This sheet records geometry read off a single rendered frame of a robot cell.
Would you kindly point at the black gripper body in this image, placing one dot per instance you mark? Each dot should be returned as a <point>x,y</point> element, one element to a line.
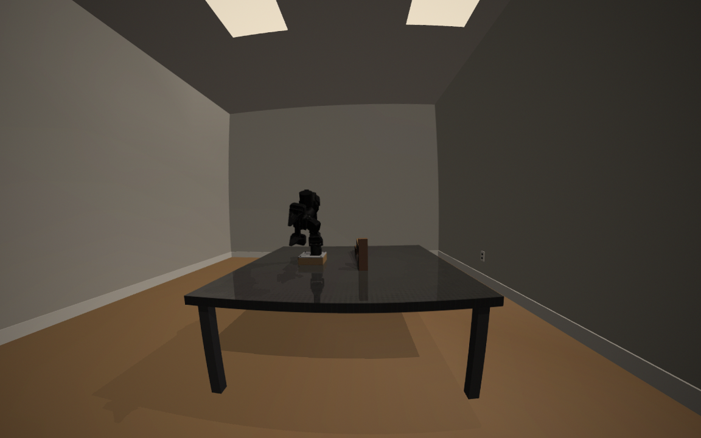
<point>301,223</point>

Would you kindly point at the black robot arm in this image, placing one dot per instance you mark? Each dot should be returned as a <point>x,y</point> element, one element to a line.
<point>311,200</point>

